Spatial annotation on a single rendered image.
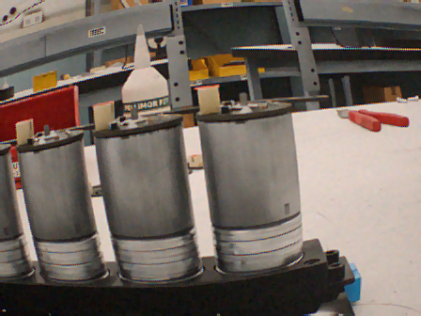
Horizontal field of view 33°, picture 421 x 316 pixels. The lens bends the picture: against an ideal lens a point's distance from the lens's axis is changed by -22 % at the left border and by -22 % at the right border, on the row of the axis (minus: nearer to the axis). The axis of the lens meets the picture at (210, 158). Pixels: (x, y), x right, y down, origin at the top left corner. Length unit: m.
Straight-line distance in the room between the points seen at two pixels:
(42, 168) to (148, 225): 0.03
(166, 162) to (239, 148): 0.02
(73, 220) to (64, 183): 0.01
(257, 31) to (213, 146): 4.73
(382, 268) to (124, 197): 0.10
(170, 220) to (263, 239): 0.02
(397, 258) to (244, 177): 0.09
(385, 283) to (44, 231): 0.11
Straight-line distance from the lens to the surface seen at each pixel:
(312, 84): 2.79
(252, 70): 3.38
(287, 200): 0.22
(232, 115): 0.21
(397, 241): 0.30
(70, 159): 0.22
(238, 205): 0.22
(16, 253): 0.23
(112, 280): 0.23
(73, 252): 0.22
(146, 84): 0.60
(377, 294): 0.24
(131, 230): 0.22
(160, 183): 0.22
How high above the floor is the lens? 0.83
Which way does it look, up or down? 9 degrees down
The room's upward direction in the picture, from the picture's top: 7 degrees counter-clockwise
